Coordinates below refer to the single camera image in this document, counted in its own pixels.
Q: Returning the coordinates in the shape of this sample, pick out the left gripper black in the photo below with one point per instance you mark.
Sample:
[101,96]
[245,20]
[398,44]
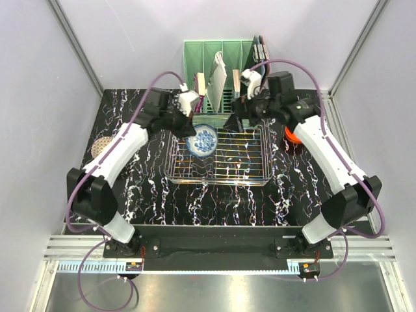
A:
[187,129]

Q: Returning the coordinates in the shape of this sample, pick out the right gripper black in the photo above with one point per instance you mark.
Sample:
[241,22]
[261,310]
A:
[242,106]

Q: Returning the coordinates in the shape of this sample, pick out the blue white porcelain bowl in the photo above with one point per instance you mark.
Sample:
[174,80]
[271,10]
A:
[204,143]

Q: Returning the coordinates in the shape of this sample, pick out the red patterned bowl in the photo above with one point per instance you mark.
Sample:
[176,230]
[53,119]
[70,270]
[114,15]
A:
[99,145]

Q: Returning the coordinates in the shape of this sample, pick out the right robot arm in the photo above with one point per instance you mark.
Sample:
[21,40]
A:
[354,192]

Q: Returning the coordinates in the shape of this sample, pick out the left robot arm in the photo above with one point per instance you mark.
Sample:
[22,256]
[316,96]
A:
[89,189]

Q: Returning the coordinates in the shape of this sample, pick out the white spiral notebook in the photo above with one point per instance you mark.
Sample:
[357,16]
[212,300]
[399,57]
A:
[217,80]

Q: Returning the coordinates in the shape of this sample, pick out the blue spine book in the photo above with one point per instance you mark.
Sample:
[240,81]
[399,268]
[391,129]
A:
[236,83]

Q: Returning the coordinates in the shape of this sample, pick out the purple illustrated book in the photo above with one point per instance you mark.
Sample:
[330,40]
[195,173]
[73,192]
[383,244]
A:
[199,92]

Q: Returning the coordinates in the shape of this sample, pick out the orange plastic bowl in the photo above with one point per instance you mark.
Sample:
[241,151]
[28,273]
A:
[291,137]

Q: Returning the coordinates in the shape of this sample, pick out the dark green clipboard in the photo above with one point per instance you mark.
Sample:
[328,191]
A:
[258,53]

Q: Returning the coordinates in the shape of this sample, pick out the green plastic file organizer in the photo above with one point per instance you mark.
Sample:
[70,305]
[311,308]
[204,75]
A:
[198,56]

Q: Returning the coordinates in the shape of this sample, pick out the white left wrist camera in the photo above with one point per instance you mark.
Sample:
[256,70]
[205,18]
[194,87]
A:
[187,100]

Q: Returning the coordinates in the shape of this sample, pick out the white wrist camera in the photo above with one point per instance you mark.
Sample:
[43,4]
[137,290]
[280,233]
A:
[187,100]
[252,80]

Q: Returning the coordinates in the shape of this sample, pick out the metal wire dish rack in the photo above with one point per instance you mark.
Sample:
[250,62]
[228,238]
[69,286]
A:
[240,158]

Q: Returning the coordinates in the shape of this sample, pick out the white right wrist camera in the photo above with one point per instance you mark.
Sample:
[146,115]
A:
[252,80]

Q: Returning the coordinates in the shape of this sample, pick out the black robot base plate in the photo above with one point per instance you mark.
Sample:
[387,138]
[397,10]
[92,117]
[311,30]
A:
[155,242]

